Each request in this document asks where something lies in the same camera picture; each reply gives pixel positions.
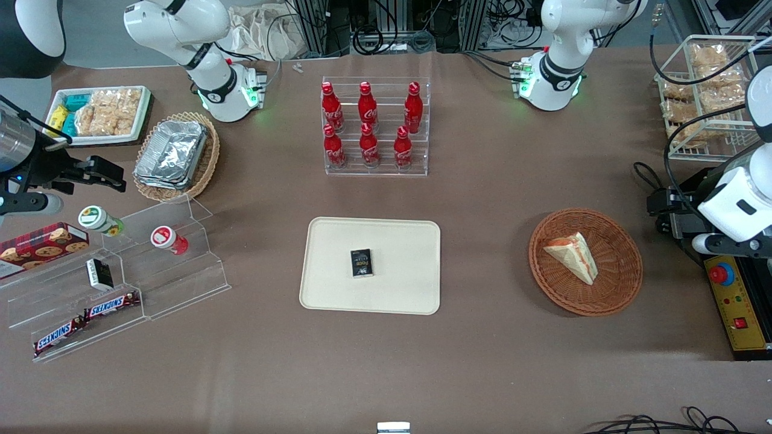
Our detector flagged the stacked aluminium foil trays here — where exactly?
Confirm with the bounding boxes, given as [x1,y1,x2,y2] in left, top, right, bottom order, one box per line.
[134,121,209,190]

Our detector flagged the red plaid cookie box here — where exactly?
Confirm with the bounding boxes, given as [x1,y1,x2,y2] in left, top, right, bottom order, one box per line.
[0,222,90,279]

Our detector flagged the wire basket with snacks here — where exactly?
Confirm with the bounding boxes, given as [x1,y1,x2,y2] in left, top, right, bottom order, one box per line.
[654,35,762,162]

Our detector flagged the white rectangular snack tray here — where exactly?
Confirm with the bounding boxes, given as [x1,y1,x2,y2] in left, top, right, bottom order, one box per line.
[45,86,153,145]

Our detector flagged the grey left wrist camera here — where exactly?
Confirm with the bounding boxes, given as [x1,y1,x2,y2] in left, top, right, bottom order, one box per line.
[692,232,762,256]

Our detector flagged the black cable bundle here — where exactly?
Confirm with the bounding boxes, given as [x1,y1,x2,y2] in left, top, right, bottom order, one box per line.
[600,407,772,434]

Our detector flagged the aluminium profile frame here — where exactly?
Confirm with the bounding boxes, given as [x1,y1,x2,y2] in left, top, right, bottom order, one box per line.
[289,0,543,58]

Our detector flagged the red cola bottle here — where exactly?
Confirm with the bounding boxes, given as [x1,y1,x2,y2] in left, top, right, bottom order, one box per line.
[404,82,423,134]
[358,81,379,132]
[323,124,347,169]
[359,123,381,168]
[322,82,345,133]
[394,125,414,169]

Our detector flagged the brown wicker basket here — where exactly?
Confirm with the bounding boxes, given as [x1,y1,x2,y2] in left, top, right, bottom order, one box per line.
[528,208,644,317]

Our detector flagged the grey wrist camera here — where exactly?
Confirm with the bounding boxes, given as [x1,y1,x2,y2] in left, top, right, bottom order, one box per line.
[692,232,762,256]
[0,192,63,216]

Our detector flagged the white cloth bag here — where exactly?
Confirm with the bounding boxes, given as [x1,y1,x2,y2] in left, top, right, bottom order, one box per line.
[226,5,306,61]

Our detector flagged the cream plastic tray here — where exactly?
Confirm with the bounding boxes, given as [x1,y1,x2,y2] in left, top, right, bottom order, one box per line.
[299,217,441,315]

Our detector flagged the rice cracker snack pack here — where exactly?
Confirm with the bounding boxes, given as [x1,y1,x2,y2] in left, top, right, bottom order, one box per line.
[74,104,102,137]
[90,89,143,136]

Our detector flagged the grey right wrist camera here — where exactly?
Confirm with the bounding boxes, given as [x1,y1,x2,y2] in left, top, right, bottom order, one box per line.
[0,192,63,216]

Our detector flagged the green sunflower yogurt cup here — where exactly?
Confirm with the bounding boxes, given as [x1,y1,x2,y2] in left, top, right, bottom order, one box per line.
[78,206,125,237]

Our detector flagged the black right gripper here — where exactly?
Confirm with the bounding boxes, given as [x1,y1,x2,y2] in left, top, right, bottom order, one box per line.
[37,154,128,195]

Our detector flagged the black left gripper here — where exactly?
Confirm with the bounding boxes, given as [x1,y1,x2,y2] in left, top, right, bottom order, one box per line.
[648,187,707,236]

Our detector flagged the Snickers chocolate bar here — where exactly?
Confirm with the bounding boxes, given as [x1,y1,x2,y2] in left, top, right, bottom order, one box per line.
[84,291,141,320]
[33,318,88,356]

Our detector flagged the clear acrylic step stand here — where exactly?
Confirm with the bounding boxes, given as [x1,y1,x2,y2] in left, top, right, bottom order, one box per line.
[103,194,232,320]
[0,232,148,363]

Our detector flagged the small black white box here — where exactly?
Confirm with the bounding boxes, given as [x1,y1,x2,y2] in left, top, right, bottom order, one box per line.
[86,258,114,291]

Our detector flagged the light wicker basket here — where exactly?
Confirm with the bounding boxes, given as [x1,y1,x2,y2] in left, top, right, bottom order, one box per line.
[133,112,221,203]

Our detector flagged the yellow emergency stop box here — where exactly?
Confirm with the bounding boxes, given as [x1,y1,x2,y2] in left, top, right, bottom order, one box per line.
[703,253,772,361]

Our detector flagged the black tissue pack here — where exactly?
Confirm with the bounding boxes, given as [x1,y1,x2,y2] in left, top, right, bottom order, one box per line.
[350,248,374,278]

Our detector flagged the clear acrylic bottle rack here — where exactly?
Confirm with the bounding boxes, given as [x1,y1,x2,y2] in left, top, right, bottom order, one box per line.
[321,76,431,177]

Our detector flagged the bagged cracker pack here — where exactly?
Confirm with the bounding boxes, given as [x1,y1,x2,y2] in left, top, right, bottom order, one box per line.
[692,65,747,115]
[660,81,703,148]
[689,43,729,68]

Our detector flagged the triangle sandwich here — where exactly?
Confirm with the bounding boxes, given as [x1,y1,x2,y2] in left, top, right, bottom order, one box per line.
[543,232,599,286]

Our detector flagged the red strawberry yogurt cup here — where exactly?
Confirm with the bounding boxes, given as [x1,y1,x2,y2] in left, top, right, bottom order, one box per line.
[150,225,189,256]

